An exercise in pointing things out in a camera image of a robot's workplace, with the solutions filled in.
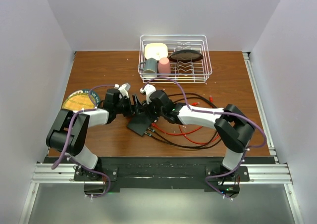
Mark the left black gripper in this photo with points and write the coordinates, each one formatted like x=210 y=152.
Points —
x=134 y=110

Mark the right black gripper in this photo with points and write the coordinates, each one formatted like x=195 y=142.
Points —
x=151 y=115

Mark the black network switch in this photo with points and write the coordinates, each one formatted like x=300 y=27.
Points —
x=139 y=123

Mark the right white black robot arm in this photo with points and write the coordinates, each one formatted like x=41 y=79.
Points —
x=234 y=129

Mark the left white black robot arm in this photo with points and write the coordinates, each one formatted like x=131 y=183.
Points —
x=69 y=130

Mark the grey mug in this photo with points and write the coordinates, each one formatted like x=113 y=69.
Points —
x=149 y=66

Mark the pink cup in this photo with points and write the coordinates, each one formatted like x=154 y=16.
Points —
x=164 y=67

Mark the round yellow green coaster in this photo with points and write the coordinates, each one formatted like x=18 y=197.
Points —
x=81 y=99

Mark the cream square plate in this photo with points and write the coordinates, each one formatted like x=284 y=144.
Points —
x=155 y=51

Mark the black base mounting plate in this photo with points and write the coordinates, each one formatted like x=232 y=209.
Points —
x=168 y=173

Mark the dark brown oval bowl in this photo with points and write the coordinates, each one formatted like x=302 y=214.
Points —
x=186 y=56

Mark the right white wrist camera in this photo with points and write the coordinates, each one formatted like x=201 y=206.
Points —
x=147 y=90

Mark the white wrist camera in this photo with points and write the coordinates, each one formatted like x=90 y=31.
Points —
x=147 y=90
x=123 y=87

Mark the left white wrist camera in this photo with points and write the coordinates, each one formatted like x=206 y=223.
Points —
x=123 y=87

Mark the white wire dish rack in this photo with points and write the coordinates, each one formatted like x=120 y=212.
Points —
x=191 y=72

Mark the aluminium frame rail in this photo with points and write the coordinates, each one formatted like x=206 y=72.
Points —
x=164 y=190

